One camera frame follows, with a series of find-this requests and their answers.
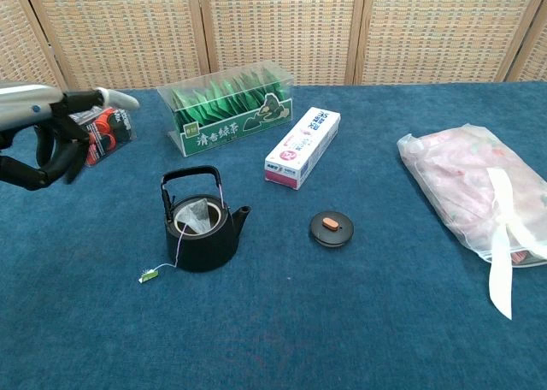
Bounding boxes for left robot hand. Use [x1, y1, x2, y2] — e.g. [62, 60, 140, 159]
[0, 80, 141, 192]

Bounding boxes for pyramid tea bag with tag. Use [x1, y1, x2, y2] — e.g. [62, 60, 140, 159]
[137, 197, 215, 286]

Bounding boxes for clear box of green tea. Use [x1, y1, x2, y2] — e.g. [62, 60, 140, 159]
[156, 59, 295, 158]

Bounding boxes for black teapot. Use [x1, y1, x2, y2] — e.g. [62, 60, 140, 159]
[160, 164, 252, 274]

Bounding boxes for pink cloth in clear bag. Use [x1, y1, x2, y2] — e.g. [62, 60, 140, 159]
[396, 122, 547, 321]

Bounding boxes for clear box red black capsules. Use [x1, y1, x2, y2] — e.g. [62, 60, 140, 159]
[68, 105, 138, 168]

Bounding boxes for woven rattan folding screen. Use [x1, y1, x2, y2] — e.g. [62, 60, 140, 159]
[0, 0, 547, 96]

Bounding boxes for white toothpaste box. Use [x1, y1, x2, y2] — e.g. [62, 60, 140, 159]
[263, 106, 342, 191]

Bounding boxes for black lid with orange knob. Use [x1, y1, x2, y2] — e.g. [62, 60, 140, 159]
[309, 210, 355, 250]

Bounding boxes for blue felt table cover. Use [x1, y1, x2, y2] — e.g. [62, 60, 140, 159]
[0, 80, 547, 390]

